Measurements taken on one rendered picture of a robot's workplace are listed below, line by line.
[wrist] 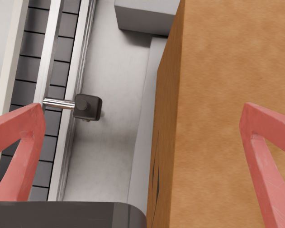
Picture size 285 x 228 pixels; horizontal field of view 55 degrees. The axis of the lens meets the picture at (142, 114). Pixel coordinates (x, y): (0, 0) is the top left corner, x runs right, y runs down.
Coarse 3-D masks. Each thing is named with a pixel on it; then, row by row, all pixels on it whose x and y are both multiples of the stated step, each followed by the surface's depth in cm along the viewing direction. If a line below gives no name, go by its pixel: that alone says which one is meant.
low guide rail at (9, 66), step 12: (24, 0) 40; (12, 12) 39; (24, 12) 40; (12, 24) 39; (24, 24) 41; (12, 36) 39; (12, 48) 39; (12, 60) 39; (12, 72) 39; (0, 84) 38; (12, 84) 40; (0, 96) 38; (0, 108) 38; (0, 156) 39
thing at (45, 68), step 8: (56, 0) 34; (56, 8) 34; (48, 16) 34; (56, 16) 34; (48, 24) 34; (56, 24) 34; (48, 32) 34; (56, 32) 34; (48, 40) 34; (56, 40) 35; (48, 48) 34; (48, 56) 34; (40, 64) 34; (48, 64) 34; (40, 72) 34; (48, 72) 34; (40, 80) 34; (48, 80) 34; (40, 88) 34; (48, 88) 35; (40, 96) 34; (32, 184) 34
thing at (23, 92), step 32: (32, 0) 43; (64, 0) 43; (32, 32) 43; (64, 32) 42; (32, 64) 42; (64, 64) 42; (32, 96) 42; (64, 96) 42; (0, 160) 41; (32, 192) 41
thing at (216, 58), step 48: (192, 0) 18; (240, 0) 18; (192, 48) 18; (240, 48) 18; (192, 96) 18; (240, 96) 18; (192, 144) 18; (240, 144) 18; (192, 192) 18; (240, 192) 18
